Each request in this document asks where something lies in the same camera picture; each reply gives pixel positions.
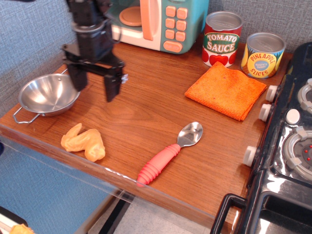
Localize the steel bowl with handles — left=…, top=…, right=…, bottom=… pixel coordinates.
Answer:
left=13, top=72, right=80, bottom=124

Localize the pineapple slices can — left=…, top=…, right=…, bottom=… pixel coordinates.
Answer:
left=241, top=32, right=286, bottom=78

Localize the tomato sauce can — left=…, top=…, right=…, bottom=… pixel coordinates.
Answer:
left=202, top=11, right=243, bottom=67

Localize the clear acrylic table guard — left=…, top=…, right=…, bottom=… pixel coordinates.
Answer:
left=0, top=123, right=234, bottom=231

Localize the spoon with pink handle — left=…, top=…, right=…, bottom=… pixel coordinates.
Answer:
left=137, top=122, right=203, bottom=187

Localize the toy chicken wing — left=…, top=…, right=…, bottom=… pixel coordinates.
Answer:
left=60, top=123, right=106, bottom=162

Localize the orange furry object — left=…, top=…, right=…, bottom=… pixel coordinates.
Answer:
left=10, top=224, right=34, bottom=234

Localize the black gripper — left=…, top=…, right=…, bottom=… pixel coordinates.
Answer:
left=62, top=23, right=128, bottom=102

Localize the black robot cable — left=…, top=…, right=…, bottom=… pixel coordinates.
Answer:
left=107, top=14, right=122, bottom=43

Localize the black toy stove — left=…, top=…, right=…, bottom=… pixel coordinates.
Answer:
left=211, top=42, right=312, bottom=234

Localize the teal toy microwave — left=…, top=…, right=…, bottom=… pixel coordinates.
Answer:
left=108, top=0, right=209, bottom=54

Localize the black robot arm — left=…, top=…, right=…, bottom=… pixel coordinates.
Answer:
left=62, top=0, right=127, bottom=102

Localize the orange folded cloth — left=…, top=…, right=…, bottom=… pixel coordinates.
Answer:
left=185, top=62, right=267, bottom=121

